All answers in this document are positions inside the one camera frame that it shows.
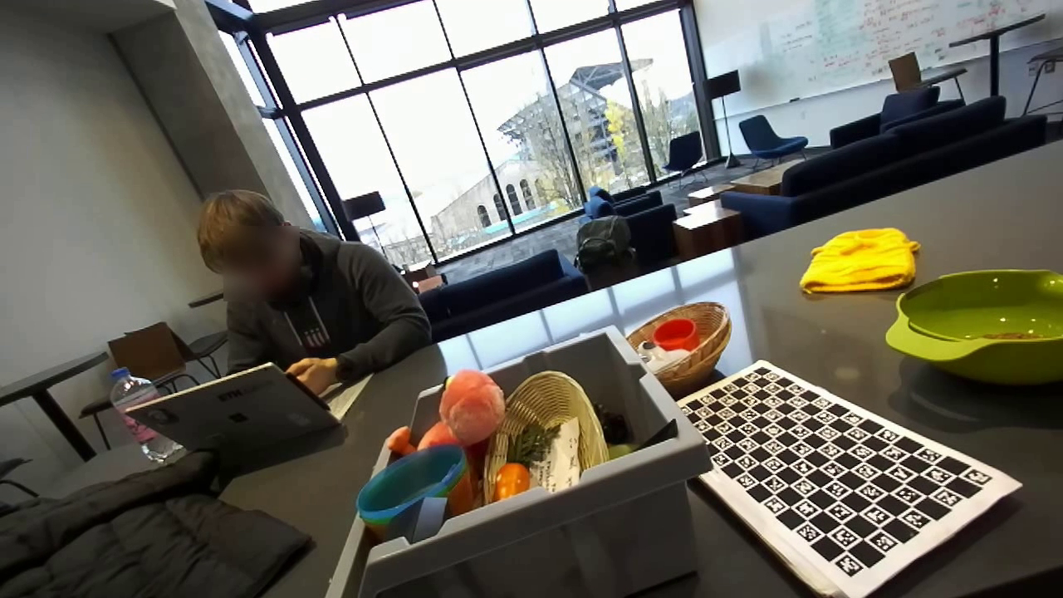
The low navy sofa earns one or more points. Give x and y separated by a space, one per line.
498 287

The grey green backpack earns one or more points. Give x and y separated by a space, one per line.
605 243

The cream woven bowl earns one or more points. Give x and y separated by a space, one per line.
570 410

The pink peach plush toy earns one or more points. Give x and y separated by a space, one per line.
471 408

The navy armchair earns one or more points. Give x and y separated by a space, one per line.
651 222

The red cup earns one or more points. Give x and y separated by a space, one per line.
675 334

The person in grey sweater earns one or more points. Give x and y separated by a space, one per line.
353 305

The small orange toy fruit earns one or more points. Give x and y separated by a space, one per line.
513 480

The wooden coffee table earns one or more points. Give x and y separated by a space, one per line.
709 229

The blue plastic cup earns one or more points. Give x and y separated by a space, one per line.
402 488

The grey plastic bin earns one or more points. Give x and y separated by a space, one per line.
577 532

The blue armchair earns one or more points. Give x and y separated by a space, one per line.
764 137

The black monitor on stand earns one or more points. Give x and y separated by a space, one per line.
725 86

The silver laptop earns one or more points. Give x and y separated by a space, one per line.
238 410

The yellow cloth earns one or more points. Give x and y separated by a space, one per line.
860 262

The black white checkerboard calibration board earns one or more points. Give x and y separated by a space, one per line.
840 469

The long navy sofa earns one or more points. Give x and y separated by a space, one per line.
885 156

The brown chair back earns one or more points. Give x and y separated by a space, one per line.
149 349

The clear water bottle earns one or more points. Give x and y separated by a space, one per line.
135 394

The dark grey jacket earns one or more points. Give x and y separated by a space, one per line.
135 535

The dark side table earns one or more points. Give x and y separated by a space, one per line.
43 378

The tall black high table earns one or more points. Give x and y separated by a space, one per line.
997 34

